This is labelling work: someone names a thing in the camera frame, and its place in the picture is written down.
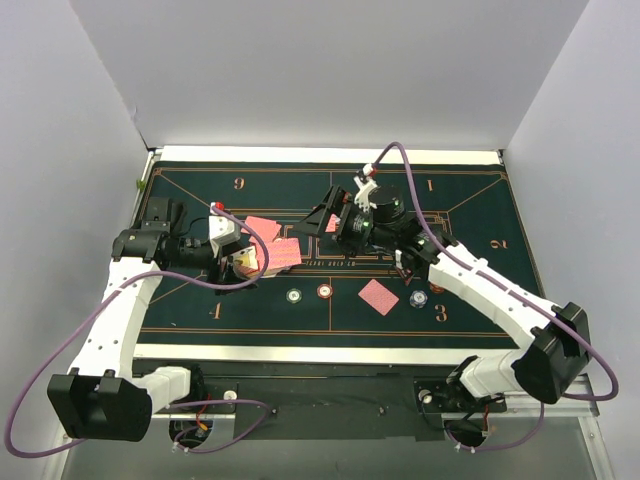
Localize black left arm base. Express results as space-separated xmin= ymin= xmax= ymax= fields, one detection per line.
xmin=135 ymin=366 xmax=238 ymax=413

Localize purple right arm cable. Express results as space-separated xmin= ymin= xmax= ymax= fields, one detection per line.
xmin=372 ymin=141 xmax=621 ymax=454

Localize red poker chip stack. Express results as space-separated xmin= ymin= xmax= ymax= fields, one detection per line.
xmin=317 ymin=284 xmax=333 ymax=299

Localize red-backed playing card deck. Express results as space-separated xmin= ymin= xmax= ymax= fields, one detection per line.
xmin=264 ymin=238 xmax=302 ymax=277

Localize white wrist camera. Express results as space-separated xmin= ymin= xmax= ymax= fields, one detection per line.
xmin=208 ymin=202 xmax=241 ymax=256
xmin=354 ymin=163 xmax=378 ymax=213

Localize blue chips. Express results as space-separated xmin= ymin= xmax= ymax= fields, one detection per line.
xmin=409 ymin=290 xmax=428 ymax=309

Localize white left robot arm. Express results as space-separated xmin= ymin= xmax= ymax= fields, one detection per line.
xmin=47 ymin=197 xmax=252 ymax=442

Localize green poker table mat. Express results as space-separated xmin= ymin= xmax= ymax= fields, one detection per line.
xmin=139 ymin=161 xmax=542 ymax=351

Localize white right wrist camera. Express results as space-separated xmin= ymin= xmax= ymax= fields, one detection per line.
xmin=354 ymin=163 xmax=378 ymax=213

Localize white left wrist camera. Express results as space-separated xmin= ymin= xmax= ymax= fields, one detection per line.
xmin=208 ymin=202 xmax=241 ymax=256

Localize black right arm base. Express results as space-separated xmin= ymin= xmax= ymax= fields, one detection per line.
xmin=413 ymin=379 xmax=507 ymax=414

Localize aluminium frame rail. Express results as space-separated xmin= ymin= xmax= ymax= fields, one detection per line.
xmin=44 ymin=374 xmax=615 ymax=479

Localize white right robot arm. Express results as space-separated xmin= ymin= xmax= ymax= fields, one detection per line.
xmin=293 ymin=186 xmax=590 ymax=409

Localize green poker chip stack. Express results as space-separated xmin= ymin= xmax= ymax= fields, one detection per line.
xmin=286 ymin=288 xmax=303 ymax=304

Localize red chips position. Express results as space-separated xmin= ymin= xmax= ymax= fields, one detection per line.
xmin=430 ymin=283 xmax=444 ymax=294

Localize red card dealer position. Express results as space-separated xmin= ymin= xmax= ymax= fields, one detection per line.
xmin=325 ymin=214 xmax=340 ymax=233

